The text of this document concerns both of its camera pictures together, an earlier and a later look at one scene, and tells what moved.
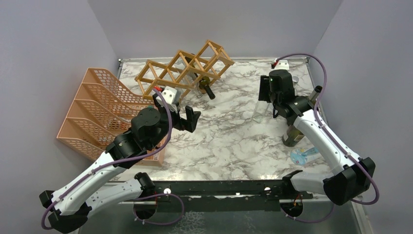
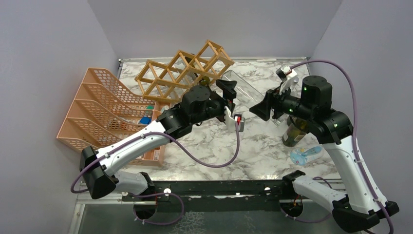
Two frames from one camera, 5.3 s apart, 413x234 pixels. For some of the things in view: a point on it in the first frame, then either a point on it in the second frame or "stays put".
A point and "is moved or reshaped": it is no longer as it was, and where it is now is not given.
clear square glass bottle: (260, 110) is moved or reshaped
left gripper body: (177, 122) → (215, 107)
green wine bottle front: (291, 136) stays put
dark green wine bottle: (204, 82) stays put
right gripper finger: (264, 90) → (263, 109)
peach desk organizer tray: (156, 160) stays put
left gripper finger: (192, 117) → (228, 87)
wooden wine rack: (186, 73) stays put
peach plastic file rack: (98, 114) stays put
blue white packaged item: (301, 156) stays put
